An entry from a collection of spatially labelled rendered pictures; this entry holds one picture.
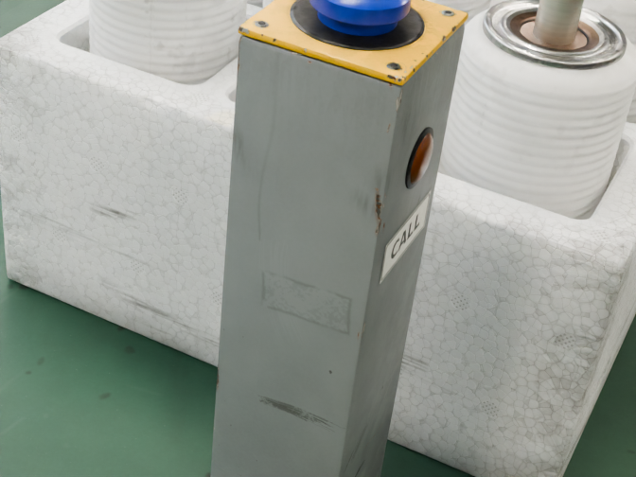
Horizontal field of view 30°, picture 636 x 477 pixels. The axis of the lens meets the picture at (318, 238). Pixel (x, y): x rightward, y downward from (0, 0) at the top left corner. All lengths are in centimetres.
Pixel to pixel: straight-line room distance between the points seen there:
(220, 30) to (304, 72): 26
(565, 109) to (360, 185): 17
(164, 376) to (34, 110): 18
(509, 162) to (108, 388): 29
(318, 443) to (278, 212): 12
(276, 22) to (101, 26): 27
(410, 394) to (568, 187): 16
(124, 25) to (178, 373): 22
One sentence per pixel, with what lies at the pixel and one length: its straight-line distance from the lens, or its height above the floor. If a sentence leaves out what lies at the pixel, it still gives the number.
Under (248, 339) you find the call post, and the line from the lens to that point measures 54.
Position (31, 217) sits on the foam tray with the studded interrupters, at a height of 6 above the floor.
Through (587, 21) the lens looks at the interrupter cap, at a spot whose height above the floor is 25.
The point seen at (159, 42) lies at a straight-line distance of 71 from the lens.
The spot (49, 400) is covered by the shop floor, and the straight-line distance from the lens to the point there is 75.
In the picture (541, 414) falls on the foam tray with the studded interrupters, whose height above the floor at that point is 7.
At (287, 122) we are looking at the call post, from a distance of 47.
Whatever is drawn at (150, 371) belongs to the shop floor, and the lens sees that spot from 76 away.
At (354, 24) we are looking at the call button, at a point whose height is 32.
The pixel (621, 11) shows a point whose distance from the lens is 71.
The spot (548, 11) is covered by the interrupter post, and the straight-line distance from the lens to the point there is 63.
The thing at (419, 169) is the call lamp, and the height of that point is 26.
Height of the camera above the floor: 52
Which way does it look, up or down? 36 degrees down
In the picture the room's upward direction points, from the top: 7 degrees clockwise
